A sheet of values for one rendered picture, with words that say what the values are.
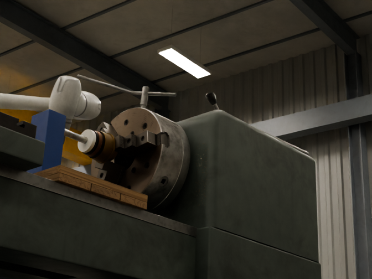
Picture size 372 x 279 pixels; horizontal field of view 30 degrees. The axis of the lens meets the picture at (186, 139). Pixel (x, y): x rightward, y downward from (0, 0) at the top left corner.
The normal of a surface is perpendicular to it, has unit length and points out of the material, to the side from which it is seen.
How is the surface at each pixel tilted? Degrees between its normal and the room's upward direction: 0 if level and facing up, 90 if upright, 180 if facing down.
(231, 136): 90
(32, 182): 90
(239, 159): 90
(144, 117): 90
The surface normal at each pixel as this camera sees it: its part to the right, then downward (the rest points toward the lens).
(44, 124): -0.66, -0.30
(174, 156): 0.73, -0.10
